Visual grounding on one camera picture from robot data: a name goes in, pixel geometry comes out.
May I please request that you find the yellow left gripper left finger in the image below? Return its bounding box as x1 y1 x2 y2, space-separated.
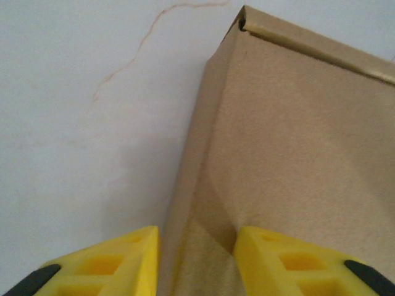
0 225 160 296

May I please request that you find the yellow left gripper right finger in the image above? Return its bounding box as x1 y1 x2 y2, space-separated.
233 225 395 296

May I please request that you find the brown cardboard box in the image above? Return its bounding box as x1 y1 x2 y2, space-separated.
156 4 395 296

